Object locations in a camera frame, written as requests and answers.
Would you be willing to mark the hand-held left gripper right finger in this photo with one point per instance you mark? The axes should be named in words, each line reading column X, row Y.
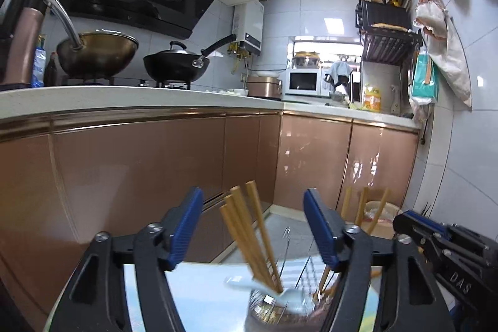
column 319, row 231

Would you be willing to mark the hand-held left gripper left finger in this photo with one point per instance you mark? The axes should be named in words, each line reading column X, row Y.
column 186, row 231

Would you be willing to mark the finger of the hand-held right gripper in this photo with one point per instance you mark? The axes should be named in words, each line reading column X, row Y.
column 455, row 254
column 416, row 225

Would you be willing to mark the light blue soup spoon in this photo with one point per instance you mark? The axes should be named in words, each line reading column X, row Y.
column 291, row 297

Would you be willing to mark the beige trash bin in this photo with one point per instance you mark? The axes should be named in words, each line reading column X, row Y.
column 393, row 219

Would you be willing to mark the person's blue clothing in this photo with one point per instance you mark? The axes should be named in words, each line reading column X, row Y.
column 457, row 308

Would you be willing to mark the brown kitchen base cabinets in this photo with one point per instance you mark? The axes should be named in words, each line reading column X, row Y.
column 116, row 168

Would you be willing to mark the yellow oil bottle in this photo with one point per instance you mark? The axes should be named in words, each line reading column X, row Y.
column 372, row 100

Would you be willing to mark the white dish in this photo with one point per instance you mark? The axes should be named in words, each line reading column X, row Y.
column 229, row 92

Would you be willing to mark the teal tissue pack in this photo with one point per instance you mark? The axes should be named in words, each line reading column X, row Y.
column 422, row 79

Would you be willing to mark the white kitchen countertop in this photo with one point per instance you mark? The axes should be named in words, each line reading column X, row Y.
column 116, row 98

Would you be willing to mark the white microwave oven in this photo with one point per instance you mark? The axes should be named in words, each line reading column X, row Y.
column 303, row 81

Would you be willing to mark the brown rice cooker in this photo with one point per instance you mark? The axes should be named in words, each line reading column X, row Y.
column 264, row 87

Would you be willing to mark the gas stove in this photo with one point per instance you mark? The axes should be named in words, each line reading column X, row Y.
column 128, row 82

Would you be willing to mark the blue cloth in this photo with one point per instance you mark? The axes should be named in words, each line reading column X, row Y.
column 338, row 69

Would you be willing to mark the black wok with lid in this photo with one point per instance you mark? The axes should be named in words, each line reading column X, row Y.
column 175, row 67

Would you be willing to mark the steel pot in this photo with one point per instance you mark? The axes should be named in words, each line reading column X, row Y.
column 306, row 60

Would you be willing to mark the hanging white plastic bags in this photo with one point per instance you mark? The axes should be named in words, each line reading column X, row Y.
column 447, row 56

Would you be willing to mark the black dish rack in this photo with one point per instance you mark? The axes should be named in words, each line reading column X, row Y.
column 389, row 44

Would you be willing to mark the kitchen window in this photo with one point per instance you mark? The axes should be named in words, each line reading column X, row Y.
column 330, row 46

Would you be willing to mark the brass wok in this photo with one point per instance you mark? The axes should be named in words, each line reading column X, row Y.
column 101, row 56

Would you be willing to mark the dark sauce bottle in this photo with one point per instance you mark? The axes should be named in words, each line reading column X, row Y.
column 50, row 71

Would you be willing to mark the white water heater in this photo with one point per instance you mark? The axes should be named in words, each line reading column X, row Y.
column 249, row 24

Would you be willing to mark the blue packet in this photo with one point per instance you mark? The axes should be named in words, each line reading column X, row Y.
column 39, row 63

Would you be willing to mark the brown electric kettle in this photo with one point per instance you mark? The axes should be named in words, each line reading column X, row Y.
column 23, row 44

